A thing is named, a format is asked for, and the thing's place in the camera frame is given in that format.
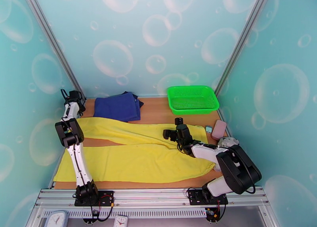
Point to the yellow trousers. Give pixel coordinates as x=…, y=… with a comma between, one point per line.
x=138, y=164

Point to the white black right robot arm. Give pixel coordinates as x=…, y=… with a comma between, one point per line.
x=208, y=152

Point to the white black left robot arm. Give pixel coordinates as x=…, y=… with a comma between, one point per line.
x=79, y=164

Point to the folded royal blue trousers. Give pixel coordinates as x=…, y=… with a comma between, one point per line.
x=114, y=107

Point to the folded dark navy trousers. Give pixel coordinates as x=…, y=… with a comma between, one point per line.
x=140, y=102

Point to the small teal box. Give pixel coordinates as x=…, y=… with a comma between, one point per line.
x=208, y=129

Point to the green plastic mesh basket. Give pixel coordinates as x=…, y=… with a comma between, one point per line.
x=193, y=102

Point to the pink oblong case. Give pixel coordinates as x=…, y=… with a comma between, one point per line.
x=219, y=128

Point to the grey white plush toy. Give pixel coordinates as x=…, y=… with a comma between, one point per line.
x=229, y=142

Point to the small white square clock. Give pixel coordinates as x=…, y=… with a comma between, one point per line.
x=120, y=221

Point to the round light blue clock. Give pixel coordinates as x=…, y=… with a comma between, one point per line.
x=57, y=218

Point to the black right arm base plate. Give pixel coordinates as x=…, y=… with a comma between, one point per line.
x=195, y=196

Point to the aluminium front frame rail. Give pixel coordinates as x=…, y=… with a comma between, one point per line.
x=148, y=196

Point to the aluminium corner post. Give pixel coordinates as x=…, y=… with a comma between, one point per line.
x=245, y=35
x=50, y=35

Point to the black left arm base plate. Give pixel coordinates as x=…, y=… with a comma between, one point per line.
x=106, y=199

